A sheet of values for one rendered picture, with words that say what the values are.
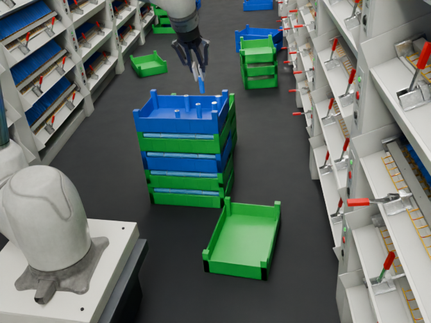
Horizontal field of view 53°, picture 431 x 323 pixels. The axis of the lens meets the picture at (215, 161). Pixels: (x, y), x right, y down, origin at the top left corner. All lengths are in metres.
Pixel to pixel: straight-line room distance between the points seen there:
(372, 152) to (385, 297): 0.28
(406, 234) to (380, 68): 0.29
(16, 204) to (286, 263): 0.82
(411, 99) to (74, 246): 0.76
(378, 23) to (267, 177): 1.09
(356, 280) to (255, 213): 0.55
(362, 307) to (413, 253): 0.44
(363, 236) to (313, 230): 0.54
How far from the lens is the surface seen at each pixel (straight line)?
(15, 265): 1.23
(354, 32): 0.92
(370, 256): 0.97
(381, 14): 0.82
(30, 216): 0.99
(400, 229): 0.75
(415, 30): 0.84
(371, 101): 0.87
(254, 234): 1.51
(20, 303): 1.14
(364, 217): 1.02
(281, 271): 1.39
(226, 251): 1.46
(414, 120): 0.65
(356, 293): 1.15
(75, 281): 1.10
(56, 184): 1.00
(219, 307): 1.30
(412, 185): 0.78
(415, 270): 0.69
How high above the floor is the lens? 1.00
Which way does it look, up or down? 31 degrees down
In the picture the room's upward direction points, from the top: 5 degrees counter-clockwise
